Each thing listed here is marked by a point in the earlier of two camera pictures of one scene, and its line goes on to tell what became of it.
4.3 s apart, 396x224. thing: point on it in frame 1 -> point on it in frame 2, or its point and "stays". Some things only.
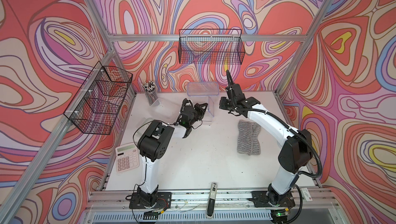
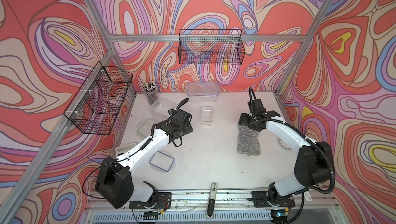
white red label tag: x=306 y=194 stays
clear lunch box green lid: x=157 y=102 stays
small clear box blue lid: x=209 y=115 stays
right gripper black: x=222 y=102 -> x=243 y=121
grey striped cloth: x=248 y=138 stays
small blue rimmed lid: x=211 y=106 -> x=162 y=161
